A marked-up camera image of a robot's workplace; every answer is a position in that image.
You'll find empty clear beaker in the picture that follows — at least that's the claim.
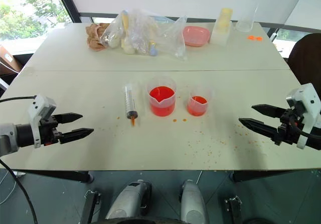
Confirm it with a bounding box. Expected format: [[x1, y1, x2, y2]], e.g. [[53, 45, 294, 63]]
[[235, 6, 259, 33]]

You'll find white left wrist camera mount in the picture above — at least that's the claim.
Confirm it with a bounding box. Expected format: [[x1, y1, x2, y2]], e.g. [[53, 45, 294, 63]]
[[27, 95, 57, 149]]

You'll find clear plastic bag with bottles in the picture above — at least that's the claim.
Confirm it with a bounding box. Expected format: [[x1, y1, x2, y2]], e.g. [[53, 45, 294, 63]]
[[99, 10, 164, 56]]

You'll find black table leg frame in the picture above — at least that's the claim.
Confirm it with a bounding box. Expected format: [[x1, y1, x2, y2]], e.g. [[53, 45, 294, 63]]
[[15, 170, 101, 224], [224, 170, 301, 224]]

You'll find small beaker with red liquid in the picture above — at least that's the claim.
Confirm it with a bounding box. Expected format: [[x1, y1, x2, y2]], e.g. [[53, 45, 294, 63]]
[[187, 84, 214, 117]]

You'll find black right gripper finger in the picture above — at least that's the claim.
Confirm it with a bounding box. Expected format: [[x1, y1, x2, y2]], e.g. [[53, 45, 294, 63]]
[[238, 118, 283, 142], [251, 104, 288, 118]]

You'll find crumpled brown paper towel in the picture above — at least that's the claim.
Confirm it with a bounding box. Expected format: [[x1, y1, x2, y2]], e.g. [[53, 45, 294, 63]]
[[86, 23, 111, 52]]

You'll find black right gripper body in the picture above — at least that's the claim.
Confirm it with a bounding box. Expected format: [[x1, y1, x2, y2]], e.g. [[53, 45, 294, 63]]
[[273, 107, 305, 146]]

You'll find cardboard box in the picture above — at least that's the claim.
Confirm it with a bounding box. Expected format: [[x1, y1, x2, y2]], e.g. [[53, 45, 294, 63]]
[[0, 44, 21, 77]]

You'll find clear plastic syringe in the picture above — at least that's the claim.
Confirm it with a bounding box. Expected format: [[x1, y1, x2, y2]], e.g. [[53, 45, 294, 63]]
[[124, 83, 139, 128]]

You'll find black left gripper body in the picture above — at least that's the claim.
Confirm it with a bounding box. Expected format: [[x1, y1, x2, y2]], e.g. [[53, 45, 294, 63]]
[[39, 115, 62, 147]]

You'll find empty clear plastic bag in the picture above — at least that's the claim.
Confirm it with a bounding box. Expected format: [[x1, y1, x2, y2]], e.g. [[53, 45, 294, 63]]
[[159, 15, 188, 61]]

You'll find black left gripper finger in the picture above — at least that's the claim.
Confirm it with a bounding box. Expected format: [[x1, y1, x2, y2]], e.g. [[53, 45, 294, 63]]
[[55, 113, 84, 125], [59, 128, 95, 145]]

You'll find silver robot leg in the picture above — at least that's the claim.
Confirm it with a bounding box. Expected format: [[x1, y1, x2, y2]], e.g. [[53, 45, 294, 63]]
[[105, 179, 152, 220], [179, 179, 209, 224]]

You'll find silver right robot leg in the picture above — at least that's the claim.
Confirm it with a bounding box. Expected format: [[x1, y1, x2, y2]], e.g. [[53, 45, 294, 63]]
[[179, 179, 209, 224]]

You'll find pink plastic plate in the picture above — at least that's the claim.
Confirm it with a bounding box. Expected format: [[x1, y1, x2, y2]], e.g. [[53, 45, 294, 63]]
[[182, 26, 211, 47]]

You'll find silver left robot leg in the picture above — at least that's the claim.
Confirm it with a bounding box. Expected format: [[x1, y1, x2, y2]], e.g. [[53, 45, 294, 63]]
[[105, 179, 152, 220]]

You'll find blue and yellow baby bottle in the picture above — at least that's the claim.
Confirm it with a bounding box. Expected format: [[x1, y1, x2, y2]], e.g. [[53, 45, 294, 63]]
[[149, 41, 158, 57]]

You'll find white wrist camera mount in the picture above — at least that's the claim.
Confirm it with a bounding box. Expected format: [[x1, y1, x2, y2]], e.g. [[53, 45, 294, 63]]
[[27, 95, 57, 149], [286, 83, 321, 149]]

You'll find large beaker with red liquid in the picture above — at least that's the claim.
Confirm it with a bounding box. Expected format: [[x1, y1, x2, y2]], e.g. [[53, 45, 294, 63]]
[[146, 76, 178, 117]]

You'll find dark brown chair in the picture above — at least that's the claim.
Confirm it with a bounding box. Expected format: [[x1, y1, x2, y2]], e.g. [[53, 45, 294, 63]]
[[287, 33, 321, 94]]

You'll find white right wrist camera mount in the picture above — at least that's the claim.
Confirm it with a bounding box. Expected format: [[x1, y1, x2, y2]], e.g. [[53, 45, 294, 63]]
[[286, 83, 321, 149]]

